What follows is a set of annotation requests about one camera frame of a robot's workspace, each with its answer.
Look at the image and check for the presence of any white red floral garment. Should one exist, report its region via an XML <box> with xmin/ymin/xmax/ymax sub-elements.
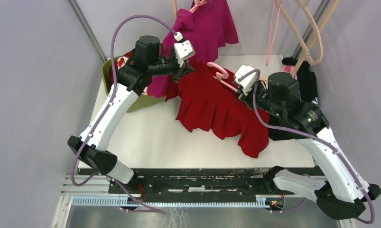
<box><xmin>115</xmin><ymin>55</ymin><xmax>131</xmax><ymax>71</ymax></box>

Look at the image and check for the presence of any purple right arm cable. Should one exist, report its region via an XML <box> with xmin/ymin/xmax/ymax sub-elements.
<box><xmin>237</xmin><ymin>68</ymin><xmax>376</xmax><ymax>225</ymax></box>

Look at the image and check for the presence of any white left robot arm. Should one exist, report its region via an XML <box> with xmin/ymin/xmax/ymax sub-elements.
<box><xmin>67</xmin><ymin>33</ymin><xmax>195</xmax><ymax>193</ymax></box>

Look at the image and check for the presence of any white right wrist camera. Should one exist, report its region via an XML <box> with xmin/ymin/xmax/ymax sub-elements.
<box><xmin>233</xmin><ymin>65</ymin><xmax>260</xmax><ymax>95</ymax></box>

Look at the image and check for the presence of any aluminium corner rail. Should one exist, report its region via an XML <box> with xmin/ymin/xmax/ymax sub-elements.
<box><xmin>67</xmin><ymin>0</ymin><xmax>107</xmax><ymax>62</ymax></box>

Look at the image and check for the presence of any magenta pleated skirt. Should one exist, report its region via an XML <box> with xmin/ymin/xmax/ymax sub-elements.
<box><xmin>146</xmin><ymin>0</ymin><xmax>240</xmax><ymax>99</ymax></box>

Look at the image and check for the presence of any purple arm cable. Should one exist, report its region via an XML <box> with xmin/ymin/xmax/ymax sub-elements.
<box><xmin>237</xmin><ymin>68</ymin><xmax>376</xmax><ymax>225</ymax></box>
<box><xmin>70</xmin><ymin>14</ymin><xmax>183</xmax><ymax>213</ymax></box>

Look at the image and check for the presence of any pink wire hanger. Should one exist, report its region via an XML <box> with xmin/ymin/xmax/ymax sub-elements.
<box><xmin>265</xmin><ymin>0</ymin><xmax>283</xmax><ymax>66</ymax></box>

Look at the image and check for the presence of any pink plastic hanger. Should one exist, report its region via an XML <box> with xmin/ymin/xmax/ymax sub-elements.
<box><xmin>207</xmin><ymin>62</ymin><xmax>238</xmax><ymax>93</ymax></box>

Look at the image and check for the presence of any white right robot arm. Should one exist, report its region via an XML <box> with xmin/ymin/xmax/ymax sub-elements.
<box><xmin>234</xmin><ymin>69</ymin><xmax>381</xmax><ymax>224</ymax></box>

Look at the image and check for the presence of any pink hanger of magenta skirt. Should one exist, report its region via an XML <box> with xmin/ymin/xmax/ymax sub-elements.
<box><xmin>189</xmin><ymin>0</ymin><xmax>208</xmax><ymax>13</ymax></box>

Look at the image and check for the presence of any wooden clothes rack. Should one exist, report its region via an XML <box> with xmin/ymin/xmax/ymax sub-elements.
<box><xmin>176</xmin><ymin>0</ymin><xmax>339</xmax><ymax>78</ymax></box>

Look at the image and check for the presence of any olive green plastic basket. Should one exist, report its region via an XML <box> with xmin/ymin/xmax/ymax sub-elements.
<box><xmin>102</xmin><ymin>53</ymin><xmax>165</xmax><ymax>113</ymax></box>

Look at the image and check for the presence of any red dress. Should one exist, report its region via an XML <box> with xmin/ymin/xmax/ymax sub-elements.
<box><xmin>166</xmin><ymin>61</ymin><xmax>269</xmax><ymax>158</ymax></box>

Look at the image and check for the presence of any black shirt with flower print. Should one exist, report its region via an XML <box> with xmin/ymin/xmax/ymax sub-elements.
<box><xmin>268</xmin><ymin>61</ymin><xmax>318</xmax><ymax>141</ymax></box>

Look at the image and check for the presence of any beige plastic hanger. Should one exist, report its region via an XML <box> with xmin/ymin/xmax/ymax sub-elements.
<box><xmin>280</xmin><ymin>0</ymin><xmax>324</xmax><ymax>66</ymax></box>

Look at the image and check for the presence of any pink cloth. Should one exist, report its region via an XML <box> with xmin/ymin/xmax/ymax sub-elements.
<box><xmin>284</xmin><ymin>65</ymin><xmax>297</xmax><ymax>75</ymax></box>

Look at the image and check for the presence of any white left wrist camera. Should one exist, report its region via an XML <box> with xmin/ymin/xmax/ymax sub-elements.
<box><xmin>173</xmin><ymin>32</ymin><xmax>195</xmax><ymax>65</ymax></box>

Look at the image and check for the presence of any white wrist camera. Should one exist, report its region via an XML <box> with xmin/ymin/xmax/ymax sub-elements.
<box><xmin>173</xmin><ymin>32</ymin><xmax>195</xmax><ymax>65</ymax></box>
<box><xmin>233</xmin><ymin>65</ymin><xmax>260</xmax><ymax>95</ymax></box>

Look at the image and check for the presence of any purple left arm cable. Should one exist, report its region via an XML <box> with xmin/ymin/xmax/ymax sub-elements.
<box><xmin>70</xmin><ymin>14</ymin><xmax>183</xmax><ymax>213</ymax></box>

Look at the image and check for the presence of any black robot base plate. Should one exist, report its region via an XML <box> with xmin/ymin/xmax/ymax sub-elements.
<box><xmin>77</xmin><ymin>167</ymin><xmax>329</xmax><ymax>204</ymax></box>

